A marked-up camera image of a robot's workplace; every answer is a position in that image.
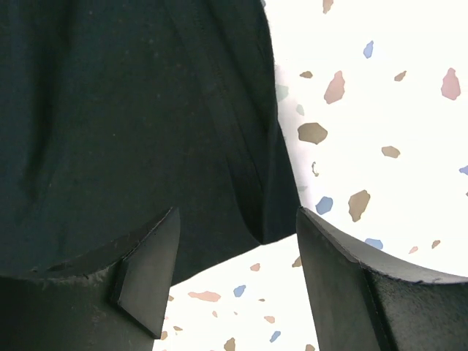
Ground black t shirt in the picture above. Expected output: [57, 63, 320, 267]
[1, 1, 299, 284]

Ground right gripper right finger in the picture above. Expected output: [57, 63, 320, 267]
[296, 208, 467, 351]

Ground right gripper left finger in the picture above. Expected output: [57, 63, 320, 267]
[1, 208, 181, 351]

